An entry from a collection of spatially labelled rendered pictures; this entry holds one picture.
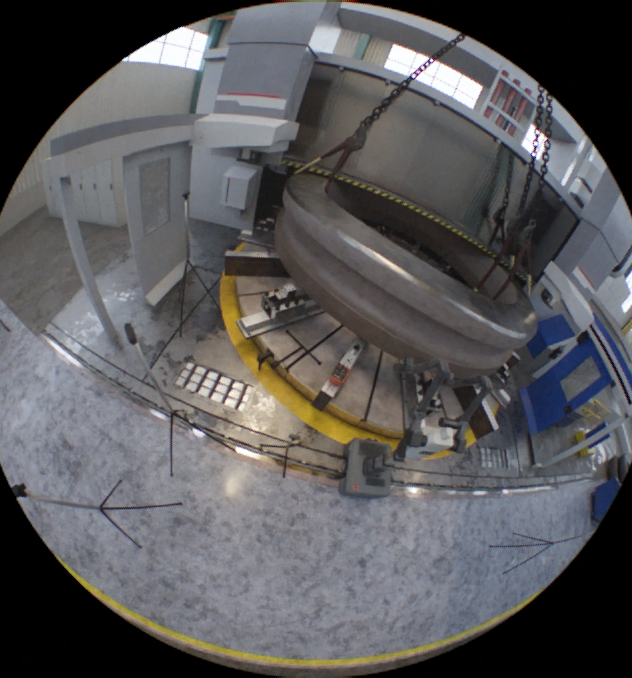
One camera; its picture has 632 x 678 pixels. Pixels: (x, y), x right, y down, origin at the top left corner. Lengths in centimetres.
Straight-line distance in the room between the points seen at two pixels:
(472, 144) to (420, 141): 104
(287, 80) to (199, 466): 470
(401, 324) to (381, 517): 221
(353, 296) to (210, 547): 300
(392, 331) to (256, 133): 287
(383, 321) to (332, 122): 382
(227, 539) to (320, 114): 623
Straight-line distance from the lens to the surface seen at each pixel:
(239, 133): 344
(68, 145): 260
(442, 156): 512
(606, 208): 573
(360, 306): 257
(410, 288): 222
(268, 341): 299
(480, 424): 380
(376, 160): 495
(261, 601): 287
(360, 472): 267
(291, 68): 380
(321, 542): 278
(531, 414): 649
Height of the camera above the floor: 264
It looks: 47 degrees down
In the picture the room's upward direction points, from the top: 23 degrees clockwise
